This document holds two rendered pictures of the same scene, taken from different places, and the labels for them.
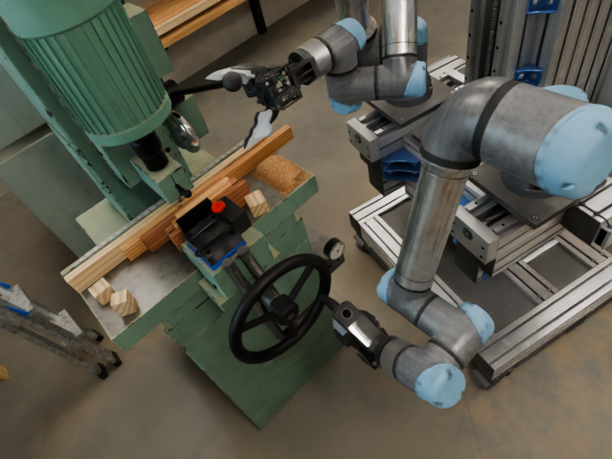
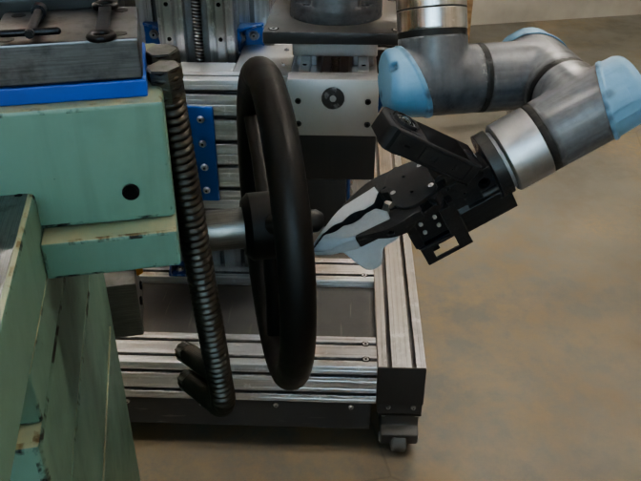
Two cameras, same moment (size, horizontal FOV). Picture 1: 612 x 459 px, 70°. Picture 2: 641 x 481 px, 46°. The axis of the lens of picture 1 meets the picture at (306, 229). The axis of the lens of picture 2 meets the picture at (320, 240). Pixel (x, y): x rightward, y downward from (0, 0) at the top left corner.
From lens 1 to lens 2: 0.88 m
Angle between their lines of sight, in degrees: 56
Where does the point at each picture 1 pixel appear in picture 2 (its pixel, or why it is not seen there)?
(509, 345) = (403, 335)
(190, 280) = (32, 230)
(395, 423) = not seen: outside the picture
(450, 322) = (532, 45)
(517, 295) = (341, 293)
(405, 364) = (561, 103)
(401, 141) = not seen: hidden behind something
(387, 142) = not seen: hidden behind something
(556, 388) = (460, 386)
